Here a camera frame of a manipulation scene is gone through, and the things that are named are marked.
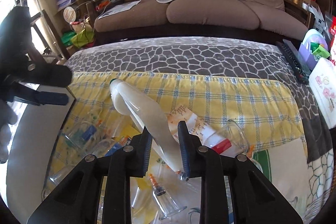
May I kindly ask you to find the cream suction pump gun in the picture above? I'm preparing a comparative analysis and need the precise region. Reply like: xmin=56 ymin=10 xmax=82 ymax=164
xmin=109 ymin=79 xmax=189 ymax=181

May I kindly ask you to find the narrow clear cup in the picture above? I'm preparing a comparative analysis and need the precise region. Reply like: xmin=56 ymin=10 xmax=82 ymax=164
xmin=149 ymin=173 xmax=187 ymax=221

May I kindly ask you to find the left gloved hand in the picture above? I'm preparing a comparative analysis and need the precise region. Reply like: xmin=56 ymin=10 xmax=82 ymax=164
xmin=0 ymin=100 xmax=18 ymax=164

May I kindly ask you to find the white foam cupping case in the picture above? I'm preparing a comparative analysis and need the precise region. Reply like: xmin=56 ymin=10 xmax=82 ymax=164
xmin=1 ymin=84 xmax=75 ymax=223

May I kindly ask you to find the clear cup blue valve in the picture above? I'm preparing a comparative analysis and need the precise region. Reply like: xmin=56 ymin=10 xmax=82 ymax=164
xmin=60 ymin=120 xmax=102 ymax=155

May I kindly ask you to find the yellow plaid cloth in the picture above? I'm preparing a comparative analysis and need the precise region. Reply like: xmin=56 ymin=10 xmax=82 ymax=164
xmin=47 ymin=72 xmax=307 ymax=216

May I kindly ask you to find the paper sheet on sofa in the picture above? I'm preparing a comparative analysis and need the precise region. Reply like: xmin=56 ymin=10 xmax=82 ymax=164
xmin=98 ymin=0 xmax=141 ymax=19

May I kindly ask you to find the black remote control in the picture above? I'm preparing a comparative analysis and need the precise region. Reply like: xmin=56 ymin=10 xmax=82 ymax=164
xmin=276 ymin=39 xmax=311 ymax=85

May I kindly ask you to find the white tissue box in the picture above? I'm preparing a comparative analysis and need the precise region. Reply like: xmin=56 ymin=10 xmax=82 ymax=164
xmin=309 ymin=57 xmax=336 ymax=129

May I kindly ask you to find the grey giraffe pattern tablecloth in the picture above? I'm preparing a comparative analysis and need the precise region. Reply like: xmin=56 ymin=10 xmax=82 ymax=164
xmin=67 ymin=37 xmax=335 ymax=223

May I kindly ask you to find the brown sofa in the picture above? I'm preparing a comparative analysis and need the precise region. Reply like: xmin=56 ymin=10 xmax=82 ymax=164
xmin=94 ymin=0 xmax=307 ymax=40

